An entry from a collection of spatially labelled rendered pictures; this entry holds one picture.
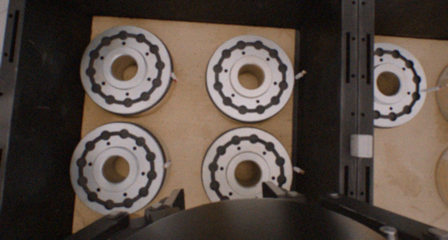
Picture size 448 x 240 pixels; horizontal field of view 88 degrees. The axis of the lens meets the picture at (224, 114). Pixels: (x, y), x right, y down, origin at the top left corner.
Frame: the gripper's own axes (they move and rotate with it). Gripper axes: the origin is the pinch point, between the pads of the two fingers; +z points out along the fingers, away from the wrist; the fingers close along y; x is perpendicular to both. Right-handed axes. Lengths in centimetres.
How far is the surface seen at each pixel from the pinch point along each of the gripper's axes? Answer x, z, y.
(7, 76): 10.5, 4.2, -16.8
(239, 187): -1.5, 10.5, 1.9
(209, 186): -1.3, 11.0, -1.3
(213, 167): 0.7, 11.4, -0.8
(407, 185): -4.1, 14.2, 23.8
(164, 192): -2.3, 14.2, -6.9
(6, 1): 31, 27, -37
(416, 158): -0.8, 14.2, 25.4
